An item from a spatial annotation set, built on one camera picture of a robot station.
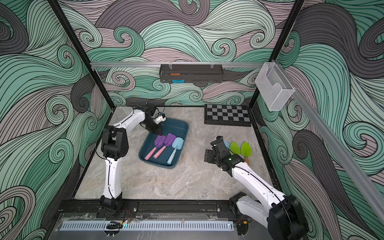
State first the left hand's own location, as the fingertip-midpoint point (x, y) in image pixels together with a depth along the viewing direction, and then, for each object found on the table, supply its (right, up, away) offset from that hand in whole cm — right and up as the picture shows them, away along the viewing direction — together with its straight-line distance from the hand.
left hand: (159, 131), depth 99 cm
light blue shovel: (+13, -8, -1) cm, 15 cm away
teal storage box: (+4, -12, -4) cm, 13 cm away
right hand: (+34, -12, -15) cm, 39 cm away
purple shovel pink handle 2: (+7, -6, 0) cm, 9 cm away
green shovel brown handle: (+57, -12, -5) cm, 58 cm away
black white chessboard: (+49, +11, +12) cm, 52 cm away
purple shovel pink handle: (0, -7, -1) cm, 7 cm away
